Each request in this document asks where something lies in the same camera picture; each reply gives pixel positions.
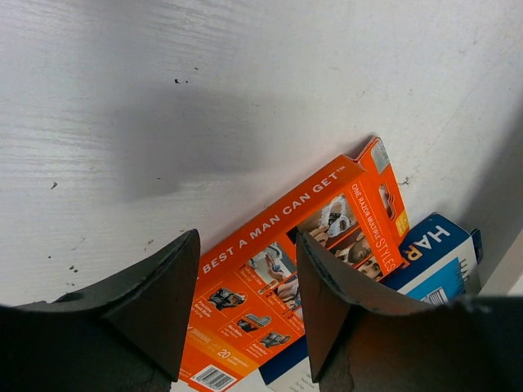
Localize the blue Harry's box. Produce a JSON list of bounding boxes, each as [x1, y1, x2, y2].
[[259, 213, 483, 391]]

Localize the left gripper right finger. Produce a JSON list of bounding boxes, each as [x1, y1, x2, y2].
[[296, 233, 522, 391]]

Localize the white two-tier shelf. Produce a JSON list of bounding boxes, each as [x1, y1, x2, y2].
[[480, 232, 523, 296]]

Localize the orange Fusion5 razor box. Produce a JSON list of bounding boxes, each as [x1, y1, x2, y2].
[[180, 136, 409, 391]]

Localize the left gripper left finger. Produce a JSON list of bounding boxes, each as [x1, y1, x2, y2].
[[1, 229, 200, 391]]

